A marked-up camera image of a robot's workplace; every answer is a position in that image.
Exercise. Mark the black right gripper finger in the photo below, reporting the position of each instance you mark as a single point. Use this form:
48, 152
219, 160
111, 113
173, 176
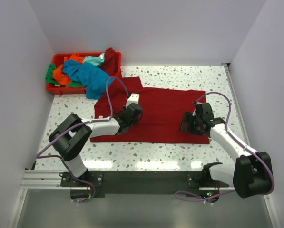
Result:
186, 117
183, 127

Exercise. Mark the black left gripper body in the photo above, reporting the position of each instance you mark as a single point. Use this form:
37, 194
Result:
134, 122

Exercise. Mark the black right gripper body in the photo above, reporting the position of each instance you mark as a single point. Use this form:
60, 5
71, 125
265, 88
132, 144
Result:
193, 126

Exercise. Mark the dark red t shirt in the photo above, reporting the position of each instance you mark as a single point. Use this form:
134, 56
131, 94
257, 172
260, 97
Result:
110, 64
163, 111

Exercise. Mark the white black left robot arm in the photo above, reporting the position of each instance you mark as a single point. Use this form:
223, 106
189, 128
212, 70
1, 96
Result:
70, 136

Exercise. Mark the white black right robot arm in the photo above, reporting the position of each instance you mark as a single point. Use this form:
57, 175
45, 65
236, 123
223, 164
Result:
252, 172

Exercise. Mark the blue t shirt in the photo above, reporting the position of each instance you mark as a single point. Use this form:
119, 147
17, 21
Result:
92, 78

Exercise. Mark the light teal t shirt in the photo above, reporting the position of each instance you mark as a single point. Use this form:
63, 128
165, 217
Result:
94, 60

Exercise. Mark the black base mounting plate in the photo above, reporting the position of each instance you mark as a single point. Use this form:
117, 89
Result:
150, 182

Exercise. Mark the orange t shirt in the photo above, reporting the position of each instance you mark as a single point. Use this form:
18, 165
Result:
60, 59

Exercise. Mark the green t shirt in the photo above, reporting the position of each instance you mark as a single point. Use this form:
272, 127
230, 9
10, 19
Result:
55, 76

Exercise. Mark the red plastic bin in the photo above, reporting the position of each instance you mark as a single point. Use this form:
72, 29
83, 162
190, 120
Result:
56, 90

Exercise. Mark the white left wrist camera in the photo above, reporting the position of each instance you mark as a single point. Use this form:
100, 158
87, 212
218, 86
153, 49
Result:
133, 99

